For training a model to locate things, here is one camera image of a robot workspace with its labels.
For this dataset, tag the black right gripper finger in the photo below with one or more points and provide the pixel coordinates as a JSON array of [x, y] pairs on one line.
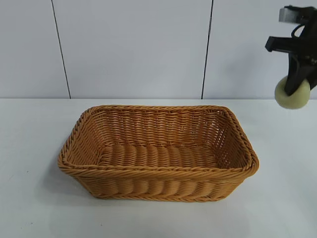
[[314, 80], [296, 74]]

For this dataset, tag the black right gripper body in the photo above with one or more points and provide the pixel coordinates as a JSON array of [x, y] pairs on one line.
[[308, 47]]

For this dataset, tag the pale yellow egg yolk pastry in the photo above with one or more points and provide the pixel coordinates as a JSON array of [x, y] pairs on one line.
[[297, 100]]

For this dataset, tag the brown woven wicker basket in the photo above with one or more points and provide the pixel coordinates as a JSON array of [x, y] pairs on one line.
[[158, 173]]

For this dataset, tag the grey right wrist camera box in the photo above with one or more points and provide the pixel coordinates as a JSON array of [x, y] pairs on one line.
[[288, 15]]

